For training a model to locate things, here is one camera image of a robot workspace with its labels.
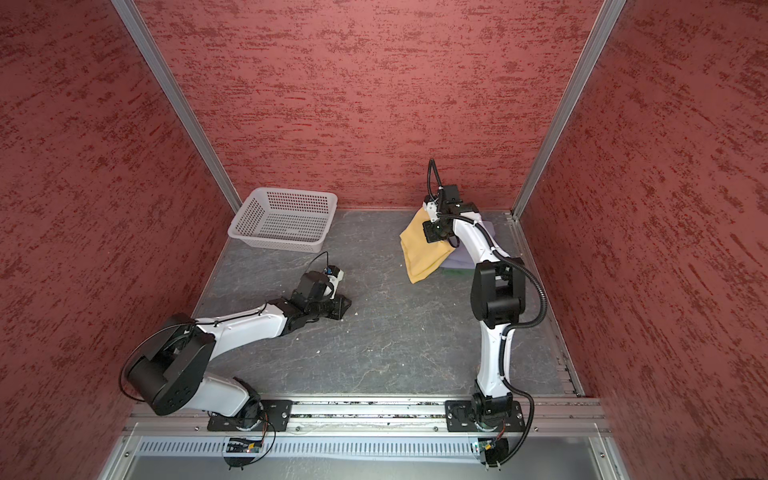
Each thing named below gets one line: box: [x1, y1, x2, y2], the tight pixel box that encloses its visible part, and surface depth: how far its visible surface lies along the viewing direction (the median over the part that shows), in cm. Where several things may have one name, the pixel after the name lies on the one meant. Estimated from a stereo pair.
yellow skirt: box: [399, 207, 456, 285], surface depth 100 cm
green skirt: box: [441, 268, 475, 276], surface depth 105 cm
